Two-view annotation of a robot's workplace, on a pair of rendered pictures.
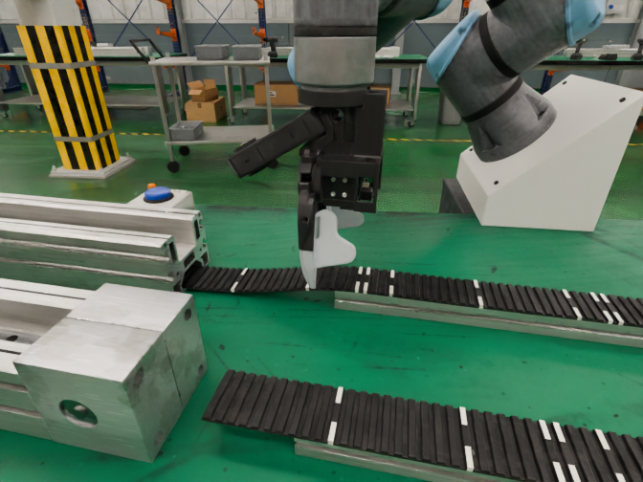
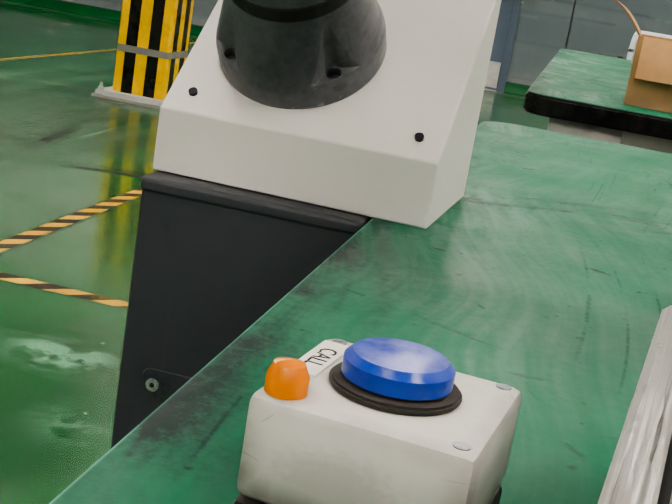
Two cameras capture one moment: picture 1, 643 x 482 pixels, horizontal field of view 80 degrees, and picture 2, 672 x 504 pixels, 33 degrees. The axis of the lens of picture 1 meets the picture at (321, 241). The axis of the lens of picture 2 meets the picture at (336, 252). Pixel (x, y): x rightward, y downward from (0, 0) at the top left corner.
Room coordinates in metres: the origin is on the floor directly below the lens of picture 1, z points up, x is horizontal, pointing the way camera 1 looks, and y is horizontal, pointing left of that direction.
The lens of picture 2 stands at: (0.57, 0.65, 0.98)
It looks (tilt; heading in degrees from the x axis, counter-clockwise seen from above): 14 degrees down; 276
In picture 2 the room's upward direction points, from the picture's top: 9 degrees clockwise
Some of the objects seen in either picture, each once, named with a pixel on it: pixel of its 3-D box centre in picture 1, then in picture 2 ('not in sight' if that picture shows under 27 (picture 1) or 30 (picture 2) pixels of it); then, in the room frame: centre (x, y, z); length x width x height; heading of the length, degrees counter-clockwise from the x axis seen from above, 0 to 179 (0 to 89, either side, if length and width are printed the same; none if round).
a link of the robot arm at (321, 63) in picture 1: (335, 63); not in sight; (0.40, -0.01, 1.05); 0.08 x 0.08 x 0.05
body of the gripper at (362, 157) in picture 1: (340, 149); not in sight; (0.39, -0.02, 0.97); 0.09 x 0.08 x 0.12; 78
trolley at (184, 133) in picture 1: (214, 104); not in sight; (3.45, 0.92, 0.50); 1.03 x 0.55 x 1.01; 97
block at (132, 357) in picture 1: (135, 355); not in sight; (0.25, 0.17, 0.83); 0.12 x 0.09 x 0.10; 169
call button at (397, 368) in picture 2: (158, 195); (396, 379); (0.58, 0.27, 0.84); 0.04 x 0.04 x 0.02
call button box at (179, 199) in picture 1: (159, 215); (403, 469); (0.58, 0.27, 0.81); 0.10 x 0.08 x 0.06; 169
